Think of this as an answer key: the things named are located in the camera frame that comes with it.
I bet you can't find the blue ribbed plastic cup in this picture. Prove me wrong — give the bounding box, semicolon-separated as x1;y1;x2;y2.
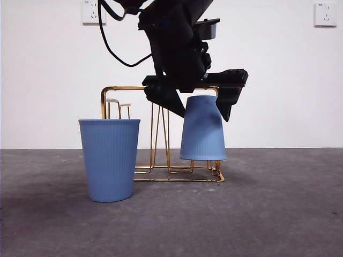
179;95;227;162
78;118;141;203

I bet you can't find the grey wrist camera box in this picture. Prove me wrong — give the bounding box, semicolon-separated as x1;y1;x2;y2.
193;18;221;40

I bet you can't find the gold wire cup rack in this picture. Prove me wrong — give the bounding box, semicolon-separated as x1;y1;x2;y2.
100;85;225;184

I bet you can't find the black cable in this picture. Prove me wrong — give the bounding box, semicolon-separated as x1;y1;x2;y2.
97;0;154;68
103;0;141;21

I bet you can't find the white wall socket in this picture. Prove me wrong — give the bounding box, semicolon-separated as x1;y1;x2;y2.
314;2;338;28
81;0;107;26

